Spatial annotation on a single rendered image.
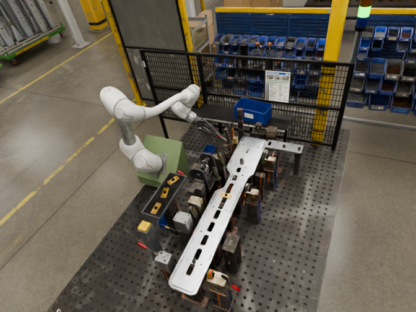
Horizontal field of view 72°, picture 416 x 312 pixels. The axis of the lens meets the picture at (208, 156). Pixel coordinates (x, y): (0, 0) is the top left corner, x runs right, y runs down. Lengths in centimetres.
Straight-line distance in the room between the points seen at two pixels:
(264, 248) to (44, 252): 242
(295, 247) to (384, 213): 145
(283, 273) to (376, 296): 107
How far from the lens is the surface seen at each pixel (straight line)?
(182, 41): 406
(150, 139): 263
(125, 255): 235
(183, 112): 231
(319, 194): 251
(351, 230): 322
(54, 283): 342
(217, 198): 207
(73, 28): 857
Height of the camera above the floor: 261
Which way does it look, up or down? 43 degrees down
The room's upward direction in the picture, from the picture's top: 10 degrees counter-clockwise
